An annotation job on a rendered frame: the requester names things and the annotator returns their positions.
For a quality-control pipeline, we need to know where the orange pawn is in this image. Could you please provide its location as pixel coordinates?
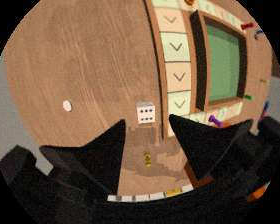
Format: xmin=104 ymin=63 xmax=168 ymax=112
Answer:
xmin=184 ymin=0 xmax=195 ymax=7

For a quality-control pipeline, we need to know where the white die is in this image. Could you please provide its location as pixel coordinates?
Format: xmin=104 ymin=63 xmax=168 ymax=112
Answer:
xmin=137 ymin=101 xmax=155 ymax=124

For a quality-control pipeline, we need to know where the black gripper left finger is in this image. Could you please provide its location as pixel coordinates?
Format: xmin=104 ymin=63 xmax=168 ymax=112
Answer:
xmin=39 ymin=120 xmax=127 ymax=196

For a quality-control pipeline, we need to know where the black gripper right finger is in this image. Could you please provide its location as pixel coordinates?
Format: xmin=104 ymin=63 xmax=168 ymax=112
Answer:
xmin=168 ymin=115 xmax=253 ymax=183

